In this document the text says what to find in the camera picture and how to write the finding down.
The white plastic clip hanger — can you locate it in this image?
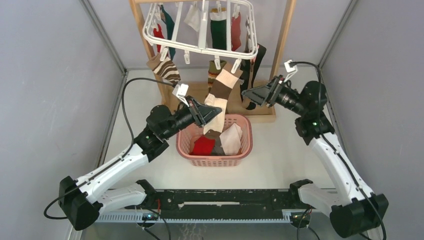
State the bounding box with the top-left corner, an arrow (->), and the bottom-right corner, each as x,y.
141,0 -> 259,73

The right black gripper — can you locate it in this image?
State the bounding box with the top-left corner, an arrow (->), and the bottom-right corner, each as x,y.
241,75 -> 307,117

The beige brown ribbed sock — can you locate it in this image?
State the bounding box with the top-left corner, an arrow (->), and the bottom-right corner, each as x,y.
203,63 -> 242,139

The olive striped sock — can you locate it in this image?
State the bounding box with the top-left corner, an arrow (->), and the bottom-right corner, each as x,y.
207,60 -> 227,92

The grey sock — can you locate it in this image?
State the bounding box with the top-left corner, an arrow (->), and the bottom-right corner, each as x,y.
210,141 -> 226,156

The brown striped sock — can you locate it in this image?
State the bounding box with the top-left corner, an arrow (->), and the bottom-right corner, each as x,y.
146,53 -> 181,85

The green dotted sock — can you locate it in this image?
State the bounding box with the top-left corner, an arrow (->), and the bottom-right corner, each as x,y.
209,8 -> 227,50

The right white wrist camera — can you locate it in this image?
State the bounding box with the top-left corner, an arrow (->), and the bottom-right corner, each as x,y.
283,59 -> 298,83

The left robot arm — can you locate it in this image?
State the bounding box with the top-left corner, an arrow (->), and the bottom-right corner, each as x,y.
58,96 -> 222,231

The pink plastic laundry basket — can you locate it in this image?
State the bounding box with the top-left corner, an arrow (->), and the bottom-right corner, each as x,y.
176,114 -> 253,167

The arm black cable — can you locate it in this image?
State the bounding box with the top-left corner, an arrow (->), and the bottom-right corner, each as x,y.
289,61 -> 388,240
43,77 -> 176,221

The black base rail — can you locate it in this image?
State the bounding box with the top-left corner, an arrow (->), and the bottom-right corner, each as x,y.
142,189 -> 309,221

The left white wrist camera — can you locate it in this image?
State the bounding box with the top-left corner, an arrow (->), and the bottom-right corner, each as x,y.
172,82 -> 189,106

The black patterned sock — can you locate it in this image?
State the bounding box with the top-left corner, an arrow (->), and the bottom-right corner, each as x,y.
239,44 -> 267,111

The wooden hanger rack frame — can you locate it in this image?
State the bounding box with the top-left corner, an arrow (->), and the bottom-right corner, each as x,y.
129,0 -> 297,123

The dark green reindeer sock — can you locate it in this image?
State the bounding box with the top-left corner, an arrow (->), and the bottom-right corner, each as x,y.
160,4 -> 176,60

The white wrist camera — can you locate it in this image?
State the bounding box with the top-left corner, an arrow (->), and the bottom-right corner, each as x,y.
283,59 -> 298,83
172,82 -> 189,106

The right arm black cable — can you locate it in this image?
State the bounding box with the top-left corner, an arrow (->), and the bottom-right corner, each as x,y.
289,61 -> 388,240

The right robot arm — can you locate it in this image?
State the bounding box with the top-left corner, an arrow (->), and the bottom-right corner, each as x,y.
241,76 -> 389,238

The red fuzzy sock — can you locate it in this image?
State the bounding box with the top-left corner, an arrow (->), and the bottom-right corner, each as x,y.
230,13 -> 242,52
190,135 -> 216,156

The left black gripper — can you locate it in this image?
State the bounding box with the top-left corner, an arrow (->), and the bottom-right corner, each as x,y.
162,95 -> 222,140

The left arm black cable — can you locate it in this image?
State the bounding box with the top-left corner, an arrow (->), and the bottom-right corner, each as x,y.
43,77 -> 176,221

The white sock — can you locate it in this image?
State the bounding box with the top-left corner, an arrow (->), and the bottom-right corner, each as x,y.
184,3 -> 201,33
219,123 -> 243,156

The white sock front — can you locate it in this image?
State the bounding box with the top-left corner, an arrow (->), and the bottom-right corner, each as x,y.
219,123 -> 243,156

